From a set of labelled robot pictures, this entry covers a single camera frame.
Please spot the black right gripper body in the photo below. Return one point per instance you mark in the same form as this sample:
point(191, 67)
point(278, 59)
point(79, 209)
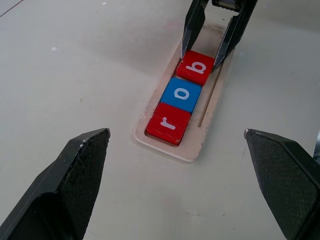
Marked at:
point(225, 3)

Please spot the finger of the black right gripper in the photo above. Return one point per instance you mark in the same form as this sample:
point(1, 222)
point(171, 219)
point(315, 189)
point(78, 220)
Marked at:
point(233, 32)
point(193, 22)

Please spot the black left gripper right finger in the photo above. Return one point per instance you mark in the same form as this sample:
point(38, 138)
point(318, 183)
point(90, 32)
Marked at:
point(287, 185)

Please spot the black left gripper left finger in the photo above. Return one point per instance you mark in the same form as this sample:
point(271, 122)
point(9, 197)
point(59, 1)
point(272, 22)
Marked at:
point(62, 190)

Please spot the red block letter b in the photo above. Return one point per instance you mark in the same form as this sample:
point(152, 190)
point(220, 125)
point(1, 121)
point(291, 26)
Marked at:
point(188, 71)

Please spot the light wooden letter tray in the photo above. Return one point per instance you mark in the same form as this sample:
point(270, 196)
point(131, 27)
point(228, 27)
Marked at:
point(216, 100)

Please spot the blue block letter o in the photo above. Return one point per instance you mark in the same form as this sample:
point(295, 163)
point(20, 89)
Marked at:
point(171, 96)

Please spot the red block letter r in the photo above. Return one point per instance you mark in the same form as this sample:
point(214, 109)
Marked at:
point(172, 135)

